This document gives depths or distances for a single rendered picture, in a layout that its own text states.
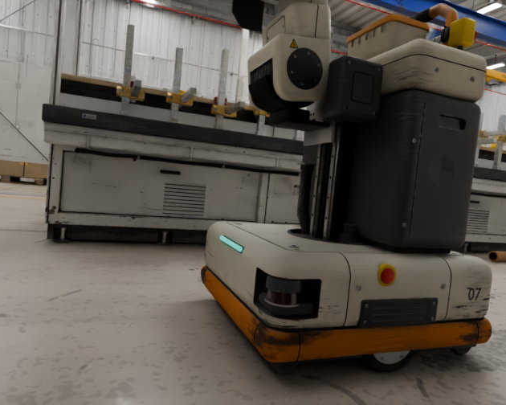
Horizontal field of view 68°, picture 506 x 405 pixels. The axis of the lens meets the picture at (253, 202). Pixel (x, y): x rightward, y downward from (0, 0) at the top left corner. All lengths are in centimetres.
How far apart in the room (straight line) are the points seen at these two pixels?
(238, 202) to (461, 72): 165
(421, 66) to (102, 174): 176
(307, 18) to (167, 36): 880
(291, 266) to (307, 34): 59
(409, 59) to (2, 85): 897
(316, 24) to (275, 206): 164
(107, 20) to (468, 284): 926
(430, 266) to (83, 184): 183
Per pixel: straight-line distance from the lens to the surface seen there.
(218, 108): 215
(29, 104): 942
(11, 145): 940
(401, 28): 125
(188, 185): 234
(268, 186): 248
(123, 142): 208
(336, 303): 87
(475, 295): 115
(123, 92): 208
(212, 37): 1009
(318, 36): 108
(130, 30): 217
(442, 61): 109
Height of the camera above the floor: 42
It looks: 3 degrees down
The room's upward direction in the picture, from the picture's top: 5 degrees clockwise
